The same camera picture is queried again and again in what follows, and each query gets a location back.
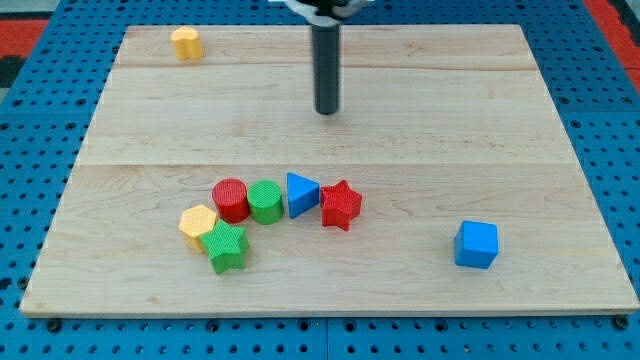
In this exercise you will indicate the blue cube block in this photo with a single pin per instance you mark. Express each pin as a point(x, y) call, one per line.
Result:
point(476, 244)

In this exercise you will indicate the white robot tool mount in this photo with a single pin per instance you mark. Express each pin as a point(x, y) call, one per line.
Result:
point(325, 13)

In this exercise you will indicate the yellow heart block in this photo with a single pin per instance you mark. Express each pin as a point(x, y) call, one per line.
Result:
point(186, 43)

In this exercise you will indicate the red cylinder block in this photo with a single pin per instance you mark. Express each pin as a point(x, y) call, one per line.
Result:
point(230, 198)

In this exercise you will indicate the blue triangle block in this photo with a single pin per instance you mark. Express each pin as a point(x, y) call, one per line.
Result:
point(303, 194)

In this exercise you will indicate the wooden board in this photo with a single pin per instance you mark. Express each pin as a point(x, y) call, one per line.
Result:
point(438, 124)

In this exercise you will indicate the red star block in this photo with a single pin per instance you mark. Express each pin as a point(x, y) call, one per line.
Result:
point(340, 204)

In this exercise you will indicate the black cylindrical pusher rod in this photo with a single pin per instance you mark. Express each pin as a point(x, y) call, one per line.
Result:
point(326, 41)

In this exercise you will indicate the green star block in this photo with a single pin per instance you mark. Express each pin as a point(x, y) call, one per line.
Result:
point(225, 246)

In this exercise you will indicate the green cylinder block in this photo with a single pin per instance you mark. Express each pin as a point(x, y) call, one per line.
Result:
point(265, 202)

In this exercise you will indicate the yellow hexagon block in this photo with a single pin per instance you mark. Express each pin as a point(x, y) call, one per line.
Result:
point(195, 222)

